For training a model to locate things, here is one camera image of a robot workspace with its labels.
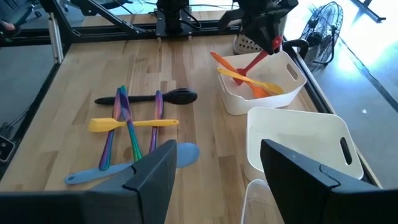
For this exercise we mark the person's hand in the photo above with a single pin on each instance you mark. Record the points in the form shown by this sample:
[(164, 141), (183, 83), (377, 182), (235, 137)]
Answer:
[(7, 25)]

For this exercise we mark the black floor fan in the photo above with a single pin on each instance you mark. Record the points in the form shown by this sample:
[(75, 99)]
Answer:
[(321, 31)]

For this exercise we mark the wide yellow silicone spatula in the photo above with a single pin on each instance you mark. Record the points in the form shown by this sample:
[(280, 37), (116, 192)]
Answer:
[(270, 88)]

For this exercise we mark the red silicone spatula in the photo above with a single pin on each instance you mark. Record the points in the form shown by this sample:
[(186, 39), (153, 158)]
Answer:
[(255, 62)]

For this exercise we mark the black clamp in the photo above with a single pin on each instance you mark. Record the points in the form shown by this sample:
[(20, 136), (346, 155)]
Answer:
[(295, 43)]

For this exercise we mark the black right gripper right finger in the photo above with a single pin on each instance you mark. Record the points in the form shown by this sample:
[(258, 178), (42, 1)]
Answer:
[(304, 193)]

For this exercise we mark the black slotted spoon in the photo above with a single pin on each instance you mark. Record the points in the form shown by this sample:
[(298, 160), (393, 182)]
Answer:
[(180, 96)]

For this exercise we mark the white plastic bin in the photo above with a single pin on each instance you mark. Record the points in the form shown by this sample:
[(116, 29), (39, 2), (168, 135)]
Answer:
[(298, 137), (280, 102)]

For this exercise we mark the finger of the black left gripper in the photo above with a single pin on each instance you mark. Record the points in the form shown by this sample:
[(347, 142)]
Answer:
[(265, 42), (277, 33)]

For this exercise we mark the blue silicone spoon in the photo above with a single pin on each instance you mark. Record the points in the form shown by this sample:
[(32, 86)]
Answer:
[(187, 155)]

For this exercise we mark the orange silicone spatula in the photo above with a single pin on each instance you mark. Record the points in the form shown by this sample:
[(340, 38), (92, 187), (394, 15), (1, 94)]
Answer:
[(224, 60)]

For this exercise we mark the black aluminium table frame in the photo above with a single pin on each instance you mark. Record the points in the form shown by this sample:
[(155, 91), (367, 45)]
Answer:
[(102, 31)]

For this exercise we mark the black camera box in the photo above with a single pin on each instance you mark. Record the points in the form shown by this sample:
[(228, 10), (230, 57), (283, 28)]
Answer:
[(5, 146)]

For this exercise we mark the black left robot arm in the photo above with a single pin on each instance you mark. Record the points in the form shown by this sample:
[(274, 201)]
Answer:
[(172, 18)]

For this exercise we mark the clear plastic bin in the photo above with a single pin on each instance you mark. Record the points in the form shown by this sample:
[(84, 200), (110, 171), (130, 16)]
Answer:
[(258, 202)]

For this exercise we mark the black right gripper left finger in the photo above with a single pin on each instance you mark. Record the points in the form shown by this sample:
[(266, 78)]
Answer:
[(149, 186)]

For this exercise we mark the silver bracket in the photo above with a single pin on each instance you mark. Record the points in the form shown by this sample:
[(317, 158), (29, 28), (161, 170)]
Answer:
[(56, 37)]

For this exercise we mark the slim yellow silicone spatula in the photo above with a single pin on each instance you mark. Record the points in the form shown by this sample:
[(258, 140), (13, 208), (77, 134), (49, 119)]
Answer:
[(99, 125)]

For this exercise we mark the iridescent table knife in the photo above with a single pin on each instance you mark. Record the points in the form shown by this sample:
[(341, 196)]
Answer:
[(133, 140), (158, 105), (107, 149)]

